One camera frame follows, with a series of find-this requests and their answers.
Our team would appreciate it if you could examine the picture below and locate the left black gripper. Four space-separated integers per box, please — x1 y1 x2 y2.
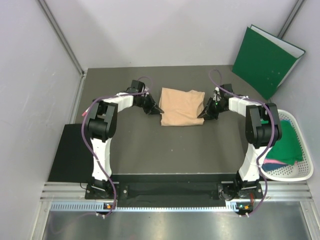
135 93 163 115

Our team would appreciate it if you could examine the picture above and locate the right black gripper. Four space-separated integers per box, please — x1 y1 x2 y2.
198 97 227 121

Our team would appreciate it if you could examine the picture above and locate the beige t shirt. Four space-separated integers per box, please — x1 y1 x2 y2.
159 87 205 127

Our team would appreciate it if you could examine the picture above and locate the green ring binder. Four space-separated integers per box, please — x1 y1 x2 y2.
232 24 306 100

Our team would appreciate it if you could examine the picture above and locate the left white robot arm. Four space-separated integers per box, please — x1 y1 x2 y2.
81 91 164 200

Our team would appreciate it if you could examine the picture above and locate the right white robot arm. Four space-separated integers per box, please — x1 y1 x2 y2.
197 96 282 200

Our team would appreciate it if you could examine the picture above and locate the blue pink t shirt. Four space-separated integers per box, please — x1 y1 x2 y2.
261 158 288 172

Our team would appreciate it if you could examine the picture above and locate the green t shirt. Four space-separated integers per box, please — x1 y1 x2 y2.
264 120 303 165

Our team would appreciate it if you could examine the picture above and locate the white perforated laundry basket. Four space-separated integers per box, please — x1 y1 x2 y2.
261 109 314 182

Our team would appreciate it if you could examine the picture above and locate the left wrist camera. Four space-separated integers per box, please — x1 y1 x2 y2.
130 80 146 93

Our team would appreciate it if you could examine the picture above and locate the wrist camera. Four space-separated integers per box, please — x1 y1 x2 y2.
219 83 234 98
130 80 146 93

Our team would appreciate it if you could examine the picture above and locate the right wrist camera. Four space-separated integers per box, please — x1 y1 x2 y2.
219 83 234 98

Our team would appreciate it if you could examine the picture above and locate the slotted grey cable duct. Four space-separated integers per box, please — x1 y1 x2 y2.
49 200 251 213

